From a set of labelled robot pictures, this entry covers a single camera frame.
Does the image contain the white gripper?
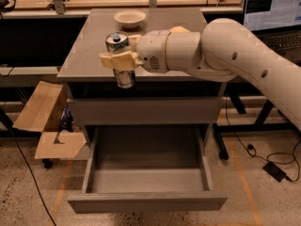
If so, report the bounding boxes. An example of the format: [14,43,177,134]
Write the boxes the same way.
[99,30,170,73]

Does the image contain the silver redbull can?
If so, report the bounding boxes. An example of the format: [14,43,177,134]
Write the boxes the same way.
[105,31,135,89]

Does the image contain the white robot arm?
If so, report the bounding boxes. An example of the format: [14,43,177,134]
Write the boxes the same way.
[99,18,301,129]

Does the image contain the grey drawer cabinet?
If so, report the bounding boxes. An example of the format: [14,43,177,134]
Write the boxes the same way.
[56,7,234,149]

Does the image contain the closed grey top drawer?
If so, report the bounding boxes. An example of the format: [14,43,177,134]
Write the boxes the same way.
[68,97,220,125]

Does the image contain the open grey middle drawer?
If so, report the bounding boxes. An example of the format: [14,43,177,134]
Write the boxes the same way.
[68,125,227,214]

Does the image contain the white ceramic bowl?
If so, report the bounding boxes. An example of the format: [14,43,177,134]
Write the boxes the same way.
[114,9,146,29]

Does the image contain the yellow sponge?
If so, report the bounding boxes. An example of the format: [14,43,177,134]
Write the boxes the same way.
[169,26,191,33]

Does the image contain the open cardboard box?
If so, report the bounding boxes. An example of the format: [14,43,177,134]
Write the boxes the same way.
[13,81,89,160]

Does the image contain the black headphones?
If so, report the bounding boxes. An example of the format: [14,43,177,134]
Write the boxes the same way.
[0,0,16,12]

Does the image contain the black laptop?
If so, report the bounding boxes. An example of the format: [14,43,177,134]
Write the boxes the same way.
[243,0,301,65]

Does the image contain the black laptop stand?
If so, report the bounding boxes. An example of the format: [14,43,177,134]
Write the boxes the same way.
[213,87,298,160]

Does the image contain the black power adapter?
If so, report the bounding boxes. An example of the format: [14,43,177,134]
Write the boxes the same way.
[263,162,286,182]

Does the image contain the black floor cable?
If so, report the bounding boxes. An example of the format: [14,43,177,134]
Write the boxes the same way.
[0,106,58,226]

